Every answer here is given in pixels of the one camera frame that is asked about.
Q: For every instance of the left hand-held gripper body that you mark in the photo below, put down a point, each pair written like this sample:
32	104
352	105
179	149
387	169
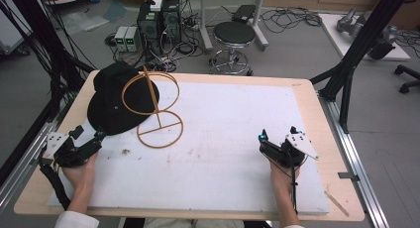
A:
71	155

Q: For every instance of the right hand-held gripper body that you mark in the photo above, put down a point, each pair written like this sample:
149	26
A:
284	153

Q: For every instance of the black bucket hat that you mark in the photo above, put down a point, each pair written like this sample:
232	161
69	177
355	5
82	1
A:
110	102

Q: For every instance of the person's left hand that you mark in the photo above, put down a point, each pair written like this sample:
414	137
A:
81	175

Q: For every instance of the person's right hand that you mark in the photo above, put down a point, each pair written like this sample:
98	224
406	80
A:
283	176

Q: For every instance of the white foam mat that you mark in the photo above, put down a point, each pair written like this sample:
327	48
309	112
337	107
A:
224	129

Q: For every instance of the white shirt sleeve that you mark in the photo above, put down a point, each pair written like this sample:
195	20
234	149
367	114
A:
76	220

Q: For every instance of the thin wooden strip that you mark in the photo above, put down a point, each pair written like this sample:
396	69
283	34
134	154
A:
336	203

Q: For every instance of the grey power supply unit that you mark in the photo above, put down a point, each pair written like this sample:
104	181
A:
120	39
132	39

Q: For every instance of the white board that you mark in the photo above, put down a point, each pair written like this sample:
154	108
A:
333	33

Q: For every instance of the black round stool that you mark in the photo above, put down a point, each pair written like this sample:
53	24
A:
233	34

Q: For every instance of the clear plastic sheet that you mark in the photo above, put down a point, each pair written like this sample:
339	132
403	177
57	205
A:
84	21

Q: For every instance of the black computer tower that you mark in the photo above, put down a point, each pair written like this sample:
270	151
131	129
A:
171	21
148	26

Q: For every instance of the black flat box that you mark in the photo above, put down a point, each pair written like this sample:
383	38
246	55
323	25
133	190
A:
243	14

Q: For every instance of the white metal stand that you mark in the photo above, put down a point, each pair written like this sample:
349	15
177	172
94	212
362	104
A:
204	26

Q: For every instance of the black office chair base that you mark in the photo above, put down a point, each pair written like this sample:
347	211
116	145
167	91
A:
407	77

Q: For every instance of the white box device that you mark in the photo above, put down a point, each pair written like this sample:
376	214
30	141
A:
156	4

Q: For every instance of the aluminium rail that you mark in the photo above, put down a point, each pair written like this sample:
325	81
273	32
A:
23	168
356	162

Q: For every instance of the grey metal bracket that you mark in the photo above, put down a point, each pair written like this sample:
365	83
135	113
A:
348	176

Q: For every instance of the black metal frame post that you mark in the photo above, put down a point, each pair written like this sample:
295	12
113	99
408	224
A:
49	46
363	39

